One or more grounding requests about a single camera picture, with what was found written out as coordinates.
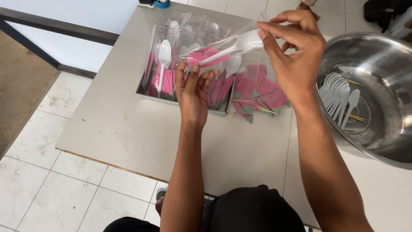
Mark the black bag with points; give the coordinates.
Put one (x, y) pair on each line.
(381, 13)

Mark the black metal frame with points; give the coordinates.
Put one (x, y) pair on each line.
(58, 32)

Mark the small black object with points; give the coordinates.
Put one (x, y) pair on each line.
(146, 2)

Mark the blue tape roll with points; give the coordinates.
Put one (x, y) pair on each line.
(162, 3)

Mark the person's left hand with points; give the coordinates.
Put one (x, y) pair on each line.
(192, 103)

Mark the person's left fingers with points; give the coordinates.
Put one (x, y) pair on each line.
(193, 80)

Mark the pile of packed spoon packets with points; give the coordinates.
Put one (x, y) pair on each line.
(167, 54)

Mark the clear plastic cutlery packet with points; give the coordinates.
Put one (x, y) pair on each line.
(225, 48)

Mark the bunch of loose white spoons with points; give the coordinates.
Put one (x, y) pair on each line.
(338, 96)

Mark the rectangular metal tray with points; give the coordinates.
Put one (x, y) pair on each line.
(161, 99)

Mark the white plastic spoon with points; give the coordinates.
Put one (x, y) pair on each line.
(246, 43)

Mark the person's black trousers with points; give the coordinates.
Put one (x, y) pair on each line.
(244, 212)

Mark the person's foot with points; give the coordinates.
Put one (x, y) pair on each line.
(159, 206)

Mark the large steel bowl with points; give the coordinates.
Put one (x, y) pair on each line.
(379, 106)

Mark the heap of pink napkins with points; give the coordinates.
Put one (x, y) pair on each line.
(257, 90)

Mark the folded pink napkin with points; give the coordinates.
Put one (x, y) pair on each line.
(206, 57)

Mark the person's right hand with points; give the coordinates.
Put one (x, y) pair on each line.
(299, 61)

